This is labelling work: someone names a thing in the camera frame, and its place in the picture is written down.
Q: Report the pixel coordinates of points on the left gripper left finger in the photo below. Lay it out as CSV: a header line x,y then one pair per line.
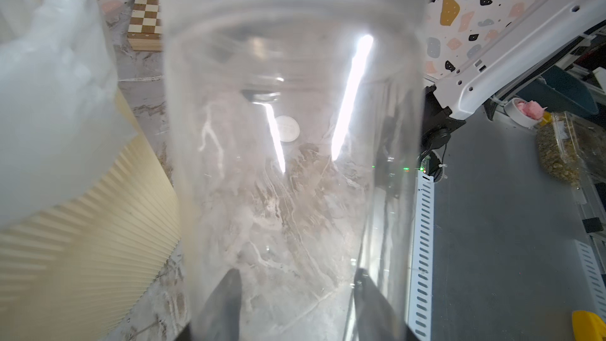
x,y
220,317

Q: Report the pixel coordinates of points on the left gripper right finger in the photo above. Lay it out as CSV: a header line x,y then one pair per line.
x,y
375,318

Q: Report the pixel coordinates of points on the white jar lid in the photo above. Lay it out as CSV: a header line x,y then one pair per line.
x,y
288,127

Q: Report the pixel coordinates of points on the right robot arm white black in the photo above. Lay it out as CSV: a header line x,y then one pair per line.
x,y
542,35

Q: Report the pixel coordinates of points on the bag of dried herbs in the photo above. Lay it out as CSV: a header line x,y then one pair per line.
x,y
570,146

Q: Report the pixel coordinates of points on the cream ribbed trash bin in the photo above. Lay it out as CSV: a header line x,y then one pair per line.
x,y
73,271

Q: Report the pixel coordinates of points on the yellow clamp tool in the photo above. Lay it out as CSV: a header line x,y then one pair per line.
x,y
588,326

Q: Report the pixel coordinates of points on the white plastic bin liner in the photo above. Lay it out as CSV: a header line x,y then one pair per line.
x,y
60,127

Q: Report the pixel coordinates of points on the pink white small object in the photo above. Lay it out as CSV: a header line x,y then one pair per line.
x,y
526,114

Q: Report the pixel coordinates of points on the wooden chessboard box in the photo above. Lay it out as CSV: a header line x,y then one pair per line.
x,y
145,26

